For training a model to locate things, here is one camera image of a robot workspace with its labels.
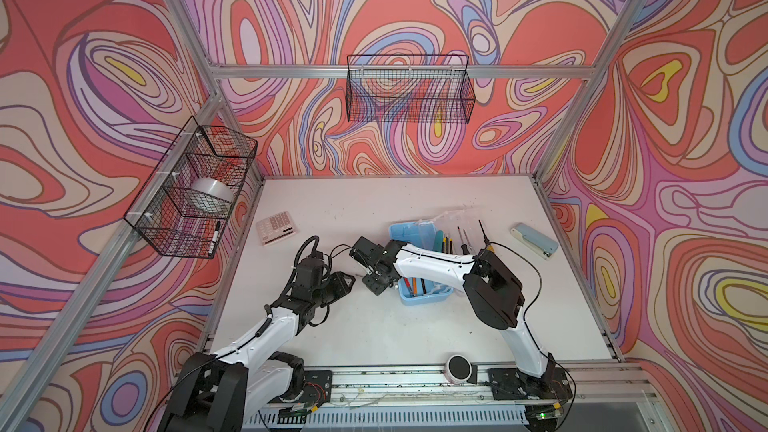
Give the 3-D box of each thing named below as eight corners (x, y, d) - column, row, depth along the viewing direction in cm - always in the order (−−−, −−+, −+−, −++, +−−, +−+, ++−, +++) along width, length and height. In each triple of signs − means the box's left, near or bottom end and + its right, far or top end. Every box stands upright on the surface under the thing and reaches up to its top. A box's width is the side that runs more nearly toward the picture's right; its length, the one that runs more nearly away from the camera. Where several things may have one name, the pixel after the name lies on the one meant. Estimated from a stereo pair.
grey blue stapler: (546, 261, 98) (552, 253, 94) (509, 234, 105) (513, 226, 101) (554, 251, 101) (561, 243, 97) (517, 225, 107) (522, 217, 104)
